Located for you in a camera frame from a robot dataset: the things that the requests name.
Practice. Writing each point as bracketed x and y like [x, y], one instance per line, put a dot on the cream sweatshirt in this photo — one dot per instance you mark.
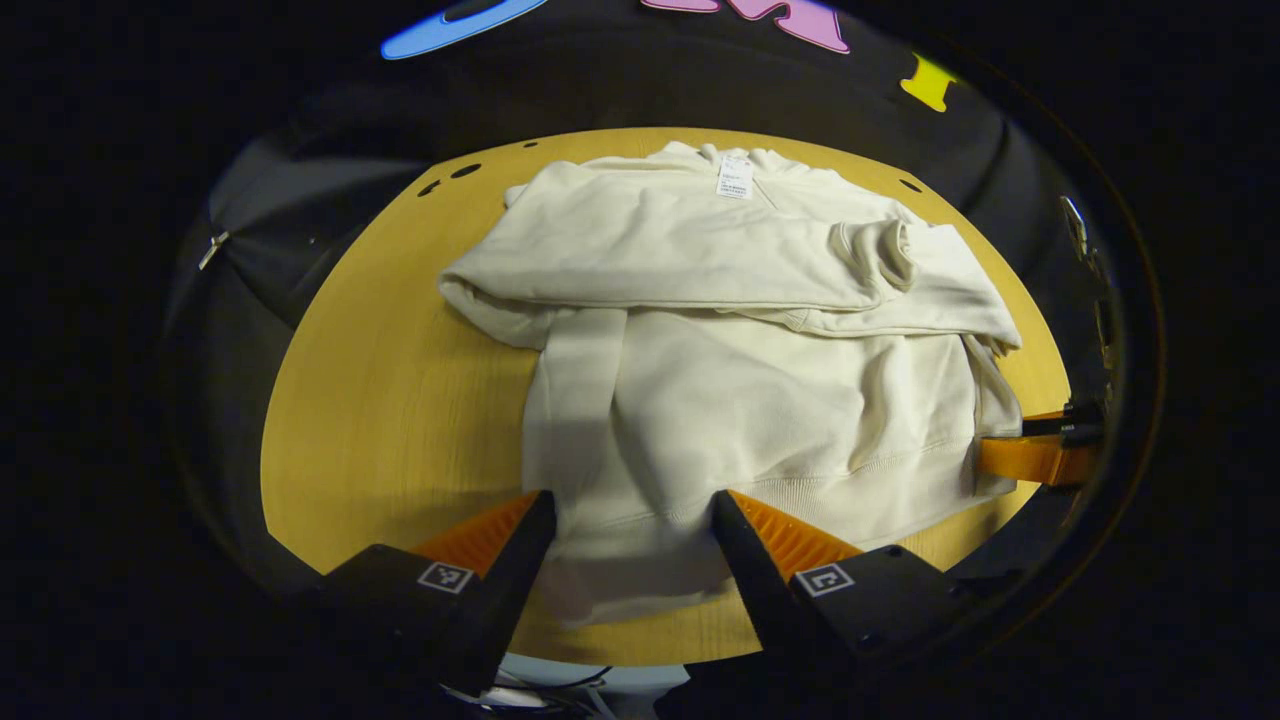
[760, 420]

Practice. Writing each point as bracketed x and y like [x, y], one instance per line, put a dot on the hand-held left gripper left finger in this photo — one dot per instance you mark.
[515, 590]

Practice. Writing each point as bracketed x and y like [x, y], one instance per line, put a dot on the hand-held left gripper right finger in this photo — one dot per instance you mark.
[755, 590]

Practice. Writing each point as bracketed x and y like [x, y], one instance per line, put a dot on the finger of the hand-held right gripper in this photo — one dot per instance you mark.
[1030, 460]

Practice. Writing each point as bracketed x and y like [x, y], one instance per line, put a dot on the white paper garment tag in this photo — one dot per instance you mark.
[735, 177]

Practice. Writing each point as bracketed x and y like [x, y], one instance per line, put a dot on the small white clip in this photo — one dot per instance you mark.
[212, 250]

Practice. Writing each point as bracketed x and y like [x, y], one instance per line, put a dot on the black backdrop cloth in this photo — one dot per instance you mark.
[650, 90]

